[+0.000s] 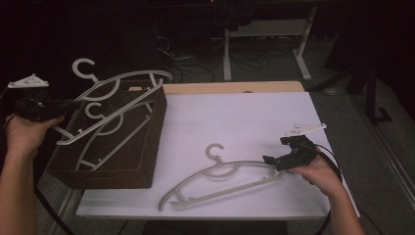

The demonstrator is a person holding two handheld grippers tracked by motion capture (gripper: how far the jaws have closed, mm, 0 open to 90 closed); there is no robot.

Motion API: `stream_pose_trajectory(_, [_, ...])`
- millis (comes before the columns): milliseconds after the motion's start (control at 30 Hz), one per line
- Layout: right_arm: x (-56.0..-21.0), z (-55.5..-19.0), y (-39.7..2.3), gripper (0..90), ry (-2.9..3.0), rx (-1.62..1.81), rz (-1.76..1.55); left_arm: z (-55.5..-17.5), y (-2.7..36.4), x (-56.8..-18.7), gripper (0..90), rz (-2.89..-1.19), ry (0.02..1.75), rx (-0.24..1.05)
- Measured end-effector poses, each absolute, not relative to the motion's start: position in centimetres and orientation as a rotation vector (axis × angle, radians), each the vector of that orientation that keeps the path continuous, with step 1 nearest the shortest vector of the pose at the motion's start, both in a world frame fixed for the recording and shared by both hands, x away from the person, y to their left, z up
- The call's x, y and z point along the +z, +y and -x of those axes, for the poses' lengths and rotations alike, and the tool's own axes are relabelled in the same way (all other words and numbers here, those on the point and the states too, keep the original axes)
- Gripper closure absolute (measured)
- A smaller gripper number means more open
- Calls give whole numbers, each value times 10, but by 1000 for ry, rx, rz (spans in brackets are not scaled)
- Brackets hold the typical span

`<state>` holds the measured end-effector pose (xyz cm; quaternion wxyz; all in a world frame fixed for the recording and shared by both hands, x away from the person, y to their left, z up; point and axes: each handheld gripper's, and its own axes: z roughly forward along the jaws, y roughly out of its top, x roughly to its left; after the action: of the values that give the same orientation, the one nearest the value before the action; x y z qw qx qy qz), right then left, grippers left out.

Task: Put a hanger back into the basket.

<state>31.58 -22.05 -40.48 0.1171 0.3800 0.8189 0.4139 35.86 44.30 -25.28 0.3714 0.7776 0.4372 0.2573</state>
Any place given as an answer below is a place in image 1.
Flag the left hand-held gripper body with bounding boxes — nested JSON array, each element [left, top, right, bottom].
[[7, 72, 67, 123]]

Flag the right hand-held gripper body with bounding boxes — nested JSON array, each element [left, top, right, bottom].
[[275, 122, 327, 172]]

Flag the brown woven basket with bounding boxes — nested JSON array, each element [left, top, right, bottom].
[[46, 78, 168, 190]]

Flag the person's left hand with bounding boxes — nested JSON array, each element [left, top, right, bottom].
[[3, 113, 66, 156]]

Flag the person's right hand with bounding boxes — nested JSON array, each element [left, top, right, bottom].
[[288, 146, 344, 199]]

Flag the dark metal stand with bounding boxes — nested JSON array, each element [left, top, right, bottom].
[[309, 62, 394, 126]]

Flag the dark hanging cloth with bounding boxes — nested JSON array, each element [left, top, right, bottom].
[[211, 0, 255, 32]]

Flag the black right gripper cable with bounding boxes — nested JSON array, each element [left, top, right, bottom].
[[311, 143, 344, 235]]

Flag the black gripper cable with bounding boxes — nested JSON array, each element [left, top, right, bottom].
[[311, 143, 344, 235], [0, 87, 76, 235]]

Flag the metal floor rail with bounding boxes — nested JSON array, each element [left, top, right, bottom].
[[350, 94, 415, 210]]

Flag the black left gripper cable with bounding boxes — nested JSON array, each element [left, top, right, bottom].
[[0, 87, 76, 235]]

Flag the white desk frame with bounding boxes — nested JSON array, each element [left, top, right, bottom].
[[223, 6, 318, 82]]

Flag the black floor cables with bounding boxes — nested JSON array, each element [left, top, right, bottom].
[[153, 19, 295, 84]]

